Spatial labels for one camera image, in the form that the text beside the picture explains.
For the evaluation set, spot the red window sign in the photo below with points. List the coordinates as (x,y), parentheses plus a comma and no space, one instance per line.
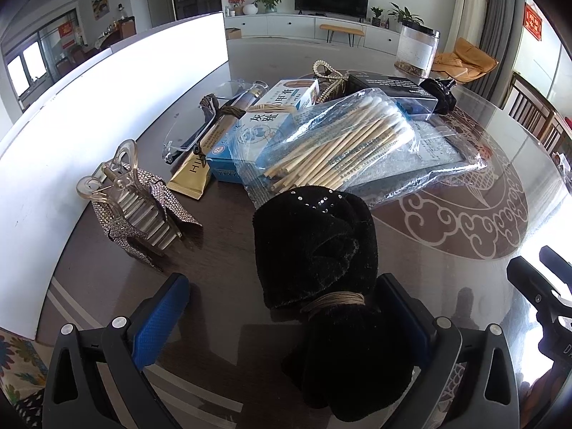
(65,33)

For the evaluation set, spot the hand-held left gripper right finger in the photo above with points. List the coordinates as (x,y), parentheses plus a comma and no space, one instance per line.
(447,344)

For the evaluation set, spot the white television cabinet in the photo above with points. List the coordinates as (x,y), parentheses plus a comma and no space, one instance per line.
(277,27)

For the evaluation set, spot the floral cushion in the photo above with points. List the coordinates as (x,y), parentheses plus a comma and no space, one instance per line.
(18,366)

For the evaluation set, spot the black velvet hair claw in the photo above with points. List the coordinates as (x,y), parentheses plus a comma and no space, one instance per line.
(440,94)

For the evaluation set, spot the clear jar with black lid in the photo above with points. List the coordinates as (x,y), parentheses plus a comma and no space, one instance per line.
(415,49)

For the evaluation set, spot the blue medicine box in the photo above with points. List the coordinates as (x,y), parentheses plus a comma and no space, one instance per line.
(250,138)

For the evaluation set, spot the clear rimless glasses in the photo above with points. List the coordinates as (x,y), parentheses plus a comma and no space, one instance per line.
(187,125)

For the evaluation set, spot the rhinestone bow hair claw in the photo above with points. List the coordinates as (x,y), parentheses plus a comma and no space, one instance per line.
(143,214)

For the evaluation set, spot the clear glass vial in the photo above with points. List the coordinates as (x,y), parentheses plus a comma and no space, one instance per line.
(250,96)

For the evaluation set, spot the black velvet bow hair clip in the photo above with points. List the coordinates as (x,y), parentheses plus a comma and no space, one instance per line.
(313,241)

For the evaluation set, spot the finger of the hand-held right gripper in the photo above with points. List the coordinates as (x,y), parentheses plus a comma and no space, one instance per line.
(558,261)
(534,283)

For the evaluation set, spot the black cardboard box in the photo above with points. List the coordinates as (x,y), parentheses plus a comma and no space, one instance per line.
(388,87)

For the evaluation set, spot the round brown patterned desktop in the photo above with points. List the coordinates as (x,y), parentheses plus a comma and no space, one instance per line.
(223,250)

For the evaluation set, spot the orange lounge chair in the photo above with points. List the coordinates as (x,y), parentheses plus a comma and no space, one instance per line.
(464,60)

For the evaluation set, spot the framed landscape painting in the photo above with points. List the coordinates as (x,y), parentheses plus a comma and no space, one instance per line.
(99,2)

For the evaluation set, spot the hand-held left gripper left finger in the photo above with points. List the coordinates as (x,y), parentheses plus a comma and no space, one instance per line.
(161,317)

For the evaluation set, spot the grey curtain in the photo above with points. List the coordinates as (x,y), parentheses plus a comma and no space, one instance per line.
(502,31)

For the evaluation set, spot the small potted plant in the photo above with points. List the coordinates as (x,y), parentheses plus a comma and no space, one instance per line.
(376,14)

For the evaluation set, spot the bag of cotton swabs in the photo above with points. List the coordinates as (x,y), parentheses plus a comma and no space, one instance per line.
(339,143)

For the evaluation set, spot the pearl hair clip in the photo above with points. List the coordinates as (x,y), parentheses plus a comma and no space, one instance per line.
(330,78)

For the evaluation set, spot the white curtain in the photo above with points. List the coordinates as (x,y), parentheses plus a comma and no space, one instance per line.
(467,9)

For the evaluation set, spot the broad-leaf potted plant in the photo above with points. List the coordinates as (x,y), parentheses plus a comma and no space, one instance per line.
(404,13)

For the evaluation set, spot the grey phone case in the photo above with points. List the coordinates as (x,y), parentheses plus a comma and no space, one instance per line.
(438,152)

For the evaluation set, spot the wooden bench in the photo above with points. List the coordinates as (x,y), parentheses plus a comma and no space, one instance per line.
(342,30)

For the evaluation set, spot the white round vase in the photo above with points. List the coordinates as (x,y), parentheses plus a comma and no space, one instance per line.
(250,9)

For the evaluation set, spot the wooden dining chair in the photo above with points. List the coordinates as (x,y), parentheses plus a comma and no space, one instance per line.
(556,132)
(529,102)

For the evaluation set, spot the red wall hanging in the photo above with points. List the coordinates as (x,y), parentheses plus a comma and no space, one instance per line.
(532,21)

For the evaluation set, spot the gold cosmetic tube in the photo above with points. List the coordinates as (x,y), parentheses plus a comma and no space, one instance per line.
(192,176)

